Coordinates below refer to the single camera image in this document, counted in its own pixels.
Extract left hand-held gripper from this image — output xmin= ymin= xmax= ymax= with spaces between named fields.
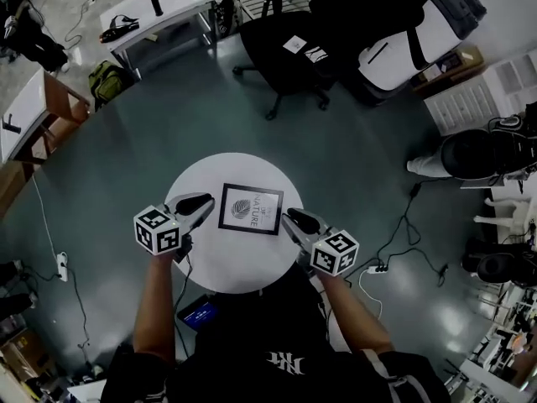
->
xmin=133 ymin=191 xmax=216 ymax=264

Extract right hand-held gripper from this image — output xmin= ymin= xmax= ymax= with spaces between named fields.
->
xmin=279 ymin=207 xmax=361 ymax=277

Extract black picture frame leaf print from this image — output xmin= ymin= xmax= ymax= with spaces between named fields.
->
xmin=217 ymin=182 xmax=285 ymax=237

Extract person's right forearm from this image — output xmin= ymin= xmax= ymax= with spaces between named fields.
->
xmin=316 ymin=273 xmax=396 ymax=354

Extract person's left forearm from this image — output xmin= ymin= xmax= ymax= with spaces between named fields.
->
xmin=132 ymin=250 xmax=186 ymax=365

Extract round white side table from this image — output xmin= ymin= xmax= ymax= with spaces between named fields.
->
xmin=164 ymin=152 xmax=305 ymax=296

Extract tablet with blue screen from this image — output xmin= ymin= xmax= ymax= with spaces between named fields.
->
xmin=176 ymin=293 xmax=220 ymax=332

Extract person's black shirt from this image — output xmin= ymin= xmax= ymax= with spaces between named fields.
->
xmin=100 ymin=262 xmax=452 ymax=403

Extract green backpack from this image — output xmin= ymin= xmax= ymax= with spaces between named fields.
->
xmin=87 ymin=60 xmax=136 ymax=111

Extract black office chair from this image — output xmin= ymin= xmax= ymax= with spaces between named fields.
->
xmin=232 ymin=0 xmax=487 ymax=121

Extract white appliance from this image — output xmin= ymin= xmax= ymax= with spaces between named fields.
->
xmin=357 ymin=0 xmax=463 ymax=95

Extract white desk wooden sides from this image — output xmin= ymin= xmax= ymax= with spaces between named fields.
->
xmin=0 ymin=68 xmax=91 ymax=166

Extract black swivel chair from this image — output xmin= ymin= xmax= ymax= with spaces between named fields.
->
xmin=461 ymin=237 xmax=537 ymax=288

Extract small black tool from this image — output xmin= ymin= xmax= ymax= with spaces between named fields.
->
xmin=1 ymin=114 xmax=23 ymax=134

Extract white drawer cabinet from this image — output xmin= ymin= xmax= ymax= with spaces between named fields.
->
xmin=422 ymin=48 xmax=537 ymax=137

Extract white plastic stool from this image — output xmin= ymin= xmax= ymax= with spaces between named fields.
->
xmin=473 ymin=196 xmax=534 ymax=231

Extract cardboard box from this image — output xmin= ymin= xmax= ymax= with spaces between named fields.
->
xmin=412 ymin=45 xmax=487 ymax=97

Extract brown cardboard boxes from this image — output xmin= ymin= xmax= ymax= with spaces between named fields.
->
xmin=0 ymin=328 xmax=56 ymax=390

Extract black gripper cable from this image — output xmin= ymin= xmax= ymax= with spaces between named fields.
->
xmin=172 ymin=253 xmax=195 ymax=315

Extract white floor cable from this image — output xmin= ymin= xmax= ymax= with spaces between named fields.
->
xmin=30 ymin=174 xmax=60 ymax=256
xmin=357 ymin=271 xmax=384 ymax=319

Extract black floor cable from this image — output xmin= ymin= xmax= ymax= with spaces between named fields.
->
xmin=358 ymin=181 xmax=451 ymax=288

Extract black strapped device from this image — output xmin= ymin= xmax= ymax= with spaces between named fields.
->
xmin=99 ymin=14 xmax=140 ymax=44

